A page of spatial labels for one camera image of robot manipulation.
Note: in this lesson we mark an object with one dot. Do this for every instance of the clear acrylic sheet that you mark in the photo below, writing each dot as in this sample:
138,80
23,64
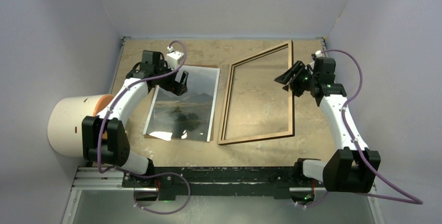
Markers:
183,112

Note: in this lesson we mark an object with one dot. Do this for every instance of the black wooden picture frame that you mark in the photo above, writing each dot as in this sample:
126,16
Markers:
256,108

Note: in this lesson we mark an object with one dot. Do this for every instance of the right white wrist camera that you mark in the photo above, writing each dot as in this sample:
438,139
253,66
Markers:
317,54

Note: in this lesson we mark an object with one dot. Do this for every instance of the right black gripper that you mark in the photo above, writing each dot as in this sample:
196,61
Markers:
285,78

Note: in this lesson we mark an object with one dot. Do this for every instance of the white cylinder orange lid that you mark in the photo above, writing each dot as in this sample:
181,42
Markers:
64,125

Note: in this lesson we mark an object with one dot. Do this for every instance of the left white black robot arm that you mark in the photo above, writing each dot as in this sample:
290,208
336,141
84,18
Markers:
104,138

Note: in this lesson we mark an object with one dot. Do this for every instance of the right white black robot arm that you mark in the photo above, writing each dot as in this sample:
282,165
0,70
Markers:
352,166

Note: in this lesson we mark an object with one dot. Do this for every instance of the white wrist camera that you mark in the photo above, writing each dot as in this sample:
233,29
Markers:
174,59
317,54

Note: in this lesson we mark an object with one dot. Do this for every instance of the aluminium rail frame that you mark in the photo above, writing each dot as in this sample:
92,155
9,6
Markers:
100,198

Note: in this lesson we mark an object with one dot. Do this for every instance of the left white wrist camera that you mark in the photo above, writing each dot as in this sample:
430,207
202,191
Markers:
174,59

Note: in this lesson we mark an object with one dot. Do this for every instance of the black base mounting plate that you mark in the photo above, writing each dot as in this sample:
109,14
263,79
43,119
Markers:
283,182

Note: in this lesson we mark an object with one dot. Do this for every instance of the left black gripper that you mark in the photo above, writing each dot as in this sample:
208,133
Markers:
179,88

